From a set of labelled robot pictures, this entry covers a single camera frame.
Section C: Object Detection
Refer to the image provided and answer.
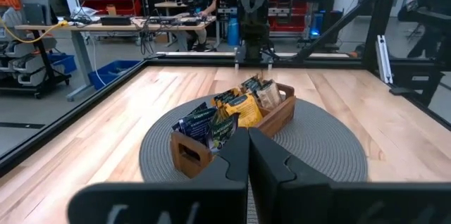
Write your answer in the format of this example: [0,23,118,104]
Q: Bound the cart of grey bins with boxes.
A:
[0,5,72,100]

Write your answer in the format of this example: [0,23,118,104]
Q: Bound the wooden top workbench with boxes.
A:
[16,14,218,102]

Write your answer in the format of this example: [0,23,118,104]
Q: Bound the white aluminium bar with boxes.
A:
[375,35,394,85]

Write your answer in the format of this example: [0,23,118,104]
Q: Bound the grey round woven placemat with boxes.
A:
[138,93,369,224]

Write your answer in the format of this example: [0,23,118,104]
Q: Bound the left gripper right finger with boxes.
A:
[248,127,451,224]

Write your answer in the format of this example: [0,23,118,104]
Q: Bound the blue storage bin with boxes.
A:
[87,60,142,91]
[47,53,78,75]

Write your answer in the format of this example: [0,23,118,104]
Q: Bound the wooden tea organizer box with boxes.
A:
[170,82,297,179]

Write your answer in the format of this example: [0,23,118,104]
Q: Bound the orange mango tea packet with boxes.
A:
[211,88,242,109]
[223,93,264,129]

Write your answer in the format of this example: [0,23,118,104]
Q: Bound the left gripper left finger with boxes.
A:
[66,127,250,224]

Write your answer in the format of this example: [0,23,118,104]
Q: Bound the tan brown tea packet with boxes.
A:
[241,75,264,94]
[256,80,283,111]

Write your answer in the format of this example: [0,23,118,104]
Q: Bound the yellow cable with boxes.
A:
[0,19,69,44]

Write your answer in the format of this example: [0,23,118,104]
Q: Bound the black aluminium table frame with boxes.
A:
[0,0,451,178]

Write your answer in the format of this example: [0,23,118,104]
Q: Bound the dark blue tea packet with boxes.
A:
[178,107,218,147]
[171,102,209,132]

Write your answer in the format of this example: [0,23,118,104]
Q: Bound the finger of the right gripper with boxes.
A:
[253,0,271,27]
[237,0,254,27]

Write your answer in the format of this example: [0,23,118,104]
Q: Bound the blue cylinder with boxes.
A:
[227,15,241,47]

